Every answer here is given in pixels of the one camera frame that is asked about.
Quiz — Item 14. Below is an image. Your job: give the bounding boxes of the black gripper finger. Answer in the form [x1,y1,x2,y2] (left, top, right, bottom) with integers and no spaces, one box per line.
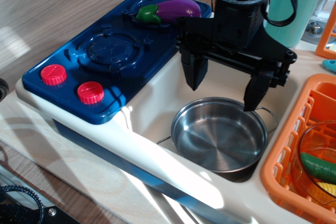
[244,71,274,111]
[179,44,208,91]

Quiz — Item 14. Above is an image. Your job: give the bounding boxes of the black round object left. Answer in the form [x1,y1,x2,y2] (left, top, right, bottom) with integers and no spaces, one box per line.
[0,78,9,102]

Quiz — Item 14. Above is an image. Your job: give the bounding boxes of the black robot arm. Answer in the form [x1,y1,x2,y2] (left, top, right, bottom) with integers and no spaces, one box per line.
[176,0,298,111]

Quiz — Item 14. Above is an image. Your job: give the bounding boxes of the orange dish rack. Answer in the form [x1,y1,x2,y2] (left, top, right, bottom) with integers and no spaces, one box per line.
[261,73,335,223]

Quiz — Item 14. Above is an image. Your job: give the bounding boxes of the cream toy sink unit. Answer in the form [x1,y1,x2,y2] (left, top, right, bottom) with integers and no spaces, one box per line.
[16,42,335,223]

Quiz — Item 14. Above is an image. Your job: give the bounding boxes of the red stove knob left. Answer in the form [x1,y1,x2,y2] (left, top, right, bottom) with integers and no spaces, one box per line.
[40,64,67,86]

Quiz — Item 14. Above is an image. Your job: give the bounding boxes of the black bracket with screw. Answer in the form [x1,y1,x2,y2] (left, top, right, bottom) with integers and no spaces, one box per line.
[42,206,80,224]

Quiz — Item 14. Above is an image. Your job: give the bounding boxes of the red stove knob right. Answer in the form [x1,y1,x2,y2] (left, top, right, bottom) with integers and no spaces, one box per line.
[77,81,104,105]

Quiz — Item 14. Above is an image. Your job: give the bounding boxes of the black braided cable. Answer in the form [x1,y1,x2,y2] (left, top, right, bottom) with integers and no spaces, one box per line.
[0,184,45,224]

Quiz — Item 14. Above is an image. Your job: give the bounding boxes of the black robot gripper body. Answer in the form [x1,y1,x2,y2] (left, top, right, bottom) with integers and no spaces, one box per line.
[176,0,298,88]

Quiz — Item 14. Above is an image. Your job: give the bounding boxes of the blue toy stove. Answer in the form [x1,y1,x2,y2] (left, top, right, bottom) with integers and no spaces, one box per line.
[22,0,212,125]

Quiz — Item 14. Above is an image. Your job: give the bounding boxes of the red stove knob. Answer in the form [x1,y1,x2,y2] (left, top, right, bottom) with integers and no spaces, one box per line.
[40,64,67,86]
[77,81,104,105]

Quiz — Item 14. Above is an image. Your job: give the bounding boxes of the clear orange bowl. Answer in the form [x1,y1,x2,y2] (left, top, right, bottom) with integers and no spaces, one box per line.
[291,120,335,208]

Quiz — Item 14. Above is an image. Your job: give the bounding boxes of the orange plastic frame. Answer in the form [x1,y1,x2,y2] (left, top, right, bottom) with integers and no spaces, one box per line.
[316,3,335,60]

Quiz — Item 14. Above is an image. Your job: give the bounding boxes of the yellow toy corn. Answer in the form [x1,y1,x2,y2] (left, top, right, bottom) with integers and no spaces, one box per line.
[317,182,335,199]

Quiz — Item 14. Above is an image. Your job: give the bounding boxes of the green toy vegetable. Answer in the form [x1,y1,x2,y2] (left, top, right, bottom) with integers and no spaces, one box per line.
[300,153,335,184]

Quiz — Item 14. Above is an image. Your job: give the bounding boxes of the purple toy eggplant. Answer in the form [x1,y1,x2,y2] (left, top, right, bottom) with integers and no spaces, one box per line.
[135,0,202,24]

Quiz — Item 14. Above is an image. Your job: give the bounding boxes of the teal plastic cup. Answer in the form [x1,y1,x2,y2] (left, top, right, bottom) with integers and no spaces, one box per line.
[265,0,319,48]

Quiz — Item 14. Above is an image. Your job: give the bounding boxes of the metal pot background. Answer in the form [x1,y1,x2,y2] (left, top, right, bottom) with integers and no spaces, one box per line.
[301,0,329,45]

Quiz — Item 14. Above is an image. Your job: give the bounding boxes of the teal utensil handle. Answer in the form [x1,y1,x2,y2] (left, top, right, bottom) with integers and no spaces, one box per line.
[322,59,336,73]

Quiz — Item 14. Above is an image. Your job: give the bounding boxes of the stainless steel pan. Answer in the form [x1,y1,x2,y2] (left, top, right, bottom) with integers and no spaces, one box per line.
[168,97,278,183]

